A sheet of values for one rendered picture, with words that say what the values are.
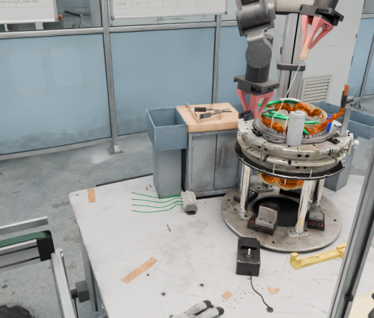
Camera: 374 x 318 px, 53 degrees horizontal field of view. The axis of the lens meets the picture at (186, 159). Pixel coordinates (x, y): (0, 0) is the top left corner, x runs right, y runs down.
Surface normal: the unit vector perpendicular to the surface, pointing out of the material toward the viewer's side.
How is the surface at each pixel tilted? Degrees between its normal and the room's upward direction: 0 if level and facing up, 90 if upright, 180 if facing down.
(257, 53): 91
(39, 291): 0
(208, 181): 90
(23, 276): 0
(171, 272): 0
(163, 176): 90
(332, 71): 89
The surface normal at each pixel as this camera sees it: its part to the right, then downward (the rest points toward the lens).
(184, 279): 0.01, -0.89
